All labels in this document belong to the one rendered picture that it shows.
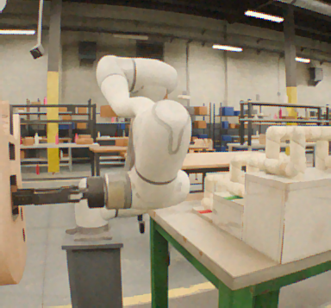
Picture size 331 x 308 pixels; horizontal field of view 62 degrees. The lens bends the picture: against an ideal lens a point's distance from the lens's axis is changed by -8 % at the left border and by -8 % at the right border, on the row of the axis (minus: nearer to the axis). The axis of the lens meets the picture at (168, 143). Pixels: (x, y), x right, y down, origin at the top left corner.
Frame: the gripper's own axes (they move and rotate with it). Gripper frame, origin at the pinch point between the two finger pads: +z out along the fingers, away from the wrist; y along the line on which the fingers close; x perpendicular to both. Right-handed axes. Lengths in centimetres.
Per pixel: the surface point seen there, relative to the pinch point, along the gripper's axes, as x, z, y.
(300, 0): 356, -526, 384
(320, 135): 10, -62, -27
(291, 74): 263, -731, 655
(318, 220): -8, -61, -26
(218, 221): -11, -52, 1
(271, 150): 8, -55, -18
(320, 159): 5, -72, -17
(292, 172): 3, -54, -26
